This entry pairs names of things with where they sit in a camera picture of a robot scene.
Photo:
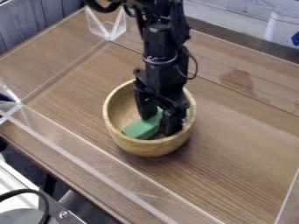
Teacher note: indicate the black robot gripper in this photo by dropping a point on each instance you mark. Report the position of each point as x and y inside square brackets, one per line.
[160, 85]

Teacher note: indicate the green rectangular block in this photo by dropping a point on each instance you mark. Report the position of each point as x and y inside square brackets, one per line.
[144, 129]

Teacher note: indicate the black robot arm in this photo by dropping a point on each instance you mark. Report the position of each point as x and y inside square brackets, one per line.
[162, 24]

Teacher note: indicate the brown wooden bowl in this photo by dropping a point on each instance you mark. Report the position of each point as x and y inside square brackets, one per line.
[120, 113]

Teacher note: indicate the blue object at edge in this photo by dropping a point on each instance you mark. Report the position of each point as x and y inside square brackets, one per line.
[296, 39]

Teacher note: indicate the white container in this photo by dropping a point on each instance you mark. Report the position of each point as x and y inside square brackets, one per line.
[282, 27]

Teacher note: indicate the clear acrylic corner bracket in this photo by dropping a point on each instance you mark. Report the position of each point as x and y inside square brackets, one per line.
[109, 29]

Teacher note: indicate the clear acrylic front wall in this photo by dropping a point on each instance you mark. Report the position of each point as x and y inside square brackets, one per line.
[57, 126]

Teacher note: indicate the grey metal bracket with screw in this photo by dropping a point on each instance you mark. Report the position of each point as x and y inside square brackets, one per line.
[59, 215]

